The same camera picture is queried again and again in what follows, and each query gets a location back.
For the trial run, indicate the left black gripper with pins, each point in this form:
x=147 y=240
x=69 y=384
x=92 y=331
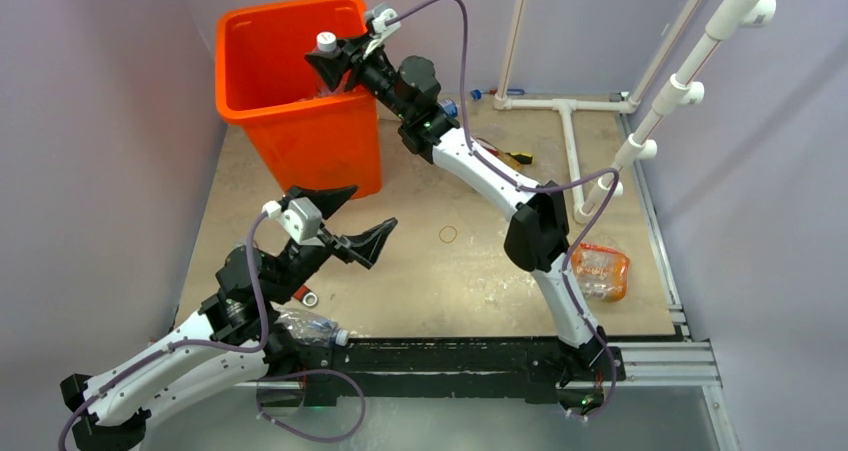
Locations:
x=362 y=246

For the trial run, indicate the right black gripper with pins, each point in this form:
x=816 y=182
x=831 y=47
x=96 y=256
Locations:
x=332 y=66

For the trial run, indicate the small clear bottle white cap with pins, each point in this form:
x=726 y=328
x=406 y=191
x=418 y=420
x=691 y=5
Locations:
x=327 y=47

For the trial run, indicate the crushed bottle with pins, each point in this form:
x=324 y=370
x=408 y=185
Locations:
x=310 y=329

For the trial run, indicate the orange drink bottle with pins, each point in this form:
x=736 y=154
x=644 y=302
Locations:
x=602 y=272

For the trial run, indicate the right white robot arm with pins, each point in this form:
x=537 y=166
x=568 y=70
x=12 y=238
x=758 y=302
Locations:
x=537 y=235

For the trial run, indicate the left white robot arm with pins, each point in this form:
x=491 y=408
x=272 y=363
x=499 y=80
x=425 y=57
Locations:
x=236 y=335

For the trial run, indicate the orange plastic bin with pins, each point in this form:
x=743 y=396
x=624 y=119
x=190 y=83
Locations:
x=264 y=85

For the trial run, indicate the rubber band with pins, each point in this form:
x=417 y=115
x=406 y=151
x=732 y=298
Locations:
x=448 y=234

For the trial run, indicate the blue label bottle far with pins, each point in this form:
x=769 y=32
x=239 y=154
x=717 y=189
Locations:
x=449 y=106

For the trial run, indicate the blue cap pen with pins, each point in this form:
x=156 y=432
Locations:
x=477 y=94

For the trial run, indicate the red gold snack wrapper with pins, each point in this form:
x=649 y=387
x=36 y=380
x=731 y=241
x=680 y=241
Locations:
x=504 y=157

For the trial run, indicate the yellow black screwdriver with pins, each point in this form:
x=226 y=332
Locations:
x=522 y=158

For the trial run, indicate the white PVC diagonal pole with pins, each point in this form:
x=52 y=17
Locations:
x=682 y=88

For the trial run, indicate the red handle adjustable wrench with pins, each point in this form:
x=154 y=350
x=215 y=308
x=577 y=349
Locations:
x=306 y=297

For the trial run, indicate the white PVC pipe frame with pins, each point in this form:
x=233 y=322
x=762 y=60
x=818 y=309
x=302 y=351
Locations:
x=575 y=47

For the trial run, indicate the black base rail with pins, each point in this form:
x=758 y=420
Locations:
x=536 y=370

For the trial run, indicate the aluminium frame rail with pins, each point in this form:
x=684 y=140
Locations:
x=678 y=360

